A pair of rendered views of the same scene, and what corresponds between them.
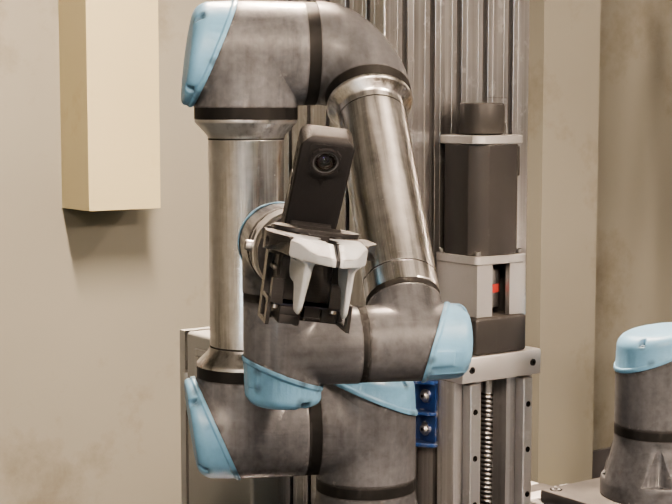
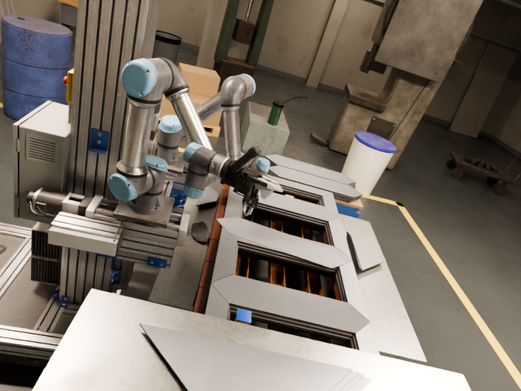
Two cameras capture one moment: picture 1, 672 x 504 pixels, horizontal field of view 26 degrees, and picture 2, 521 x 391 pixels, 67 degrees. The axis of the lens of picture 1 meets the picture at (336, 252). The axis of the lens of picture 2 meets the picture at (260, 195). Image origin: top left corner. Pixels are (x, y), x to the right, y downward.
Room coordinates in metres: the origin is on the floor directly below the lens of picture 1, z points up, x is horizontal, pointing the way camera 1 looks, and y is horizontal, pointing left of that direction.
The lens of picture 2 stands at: (0.67, 1.08, 2.02)
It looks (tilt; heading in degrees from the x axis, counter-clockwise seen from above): 28 degrees down; 294
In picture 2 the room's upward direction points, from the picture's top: 19 degrees clockwise
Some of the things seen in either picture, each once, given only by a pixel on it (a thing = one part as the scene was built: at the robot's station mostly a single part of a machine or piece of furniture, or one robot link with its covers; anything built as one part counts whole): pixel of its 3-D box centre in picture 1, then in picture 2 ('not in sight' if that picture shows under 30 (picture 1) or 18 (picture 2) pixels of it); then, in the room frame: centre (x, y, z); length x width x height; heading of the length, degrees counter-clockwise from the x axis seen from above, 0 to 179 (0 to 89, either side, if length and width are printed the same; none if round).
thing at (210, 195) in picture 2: not in sight; (208, 195); (1.88, -0.86, 0.70); 0.39 x 0.12 x 0.04; 121
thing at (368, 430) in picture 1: (359, 419); (150, 172); (1.66, -0.03, 1.20); 0.13 x 0.12 x 0.14; 100
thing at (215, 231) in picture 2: not in sight; (215, 233); (1.51, -0.43, 0.80); 1.62 x 0.04 x 0.06; 121
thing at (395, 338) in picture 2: not in sight; (370, 272); (0.75, -1.01, 0.74); 1.20 x 0.26 x 0.03; 121
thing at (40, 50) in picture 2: not in sight; (37, 70); (4.74, -1.45, 0.49); 0.65 x 0.65 x 0.98
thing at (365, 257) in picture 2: not in sight; (367, 253); (0.83, -1.14, 0.77); 0.45 x 0.20 x 0.04; 121
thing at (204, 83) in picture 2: not in sight; (177, 95); (4.09, -3.00, 0.35); 1.26 x 0.96 x 0.71; 42
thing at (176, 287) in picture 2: not in sight; (194, 227); (1.72, -0.54, 0.67); 1.30 x 0.20 x 0.03; 121
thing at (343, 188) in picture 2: not in sight; (312, 178); (1.49, -1.64, 0.82); 0.80 x 0.40 x 0.06; 31
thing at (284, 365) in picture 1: (299, 347); (198, 180); (1.38, 0.03, 1.34); 0.11 x 0.08 x 0.11; 100
